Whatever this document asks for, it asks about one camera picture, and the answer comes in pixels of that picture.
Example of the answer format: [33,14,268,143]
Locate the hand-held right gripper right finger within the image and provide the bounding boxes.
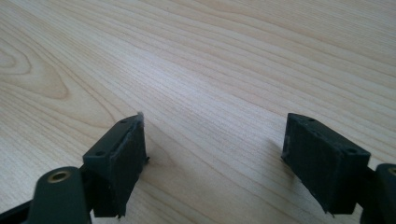
[280,112,372,217]

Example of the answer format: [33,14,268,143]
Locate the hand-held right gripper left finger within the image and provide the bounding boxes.
[82,111,149,219]

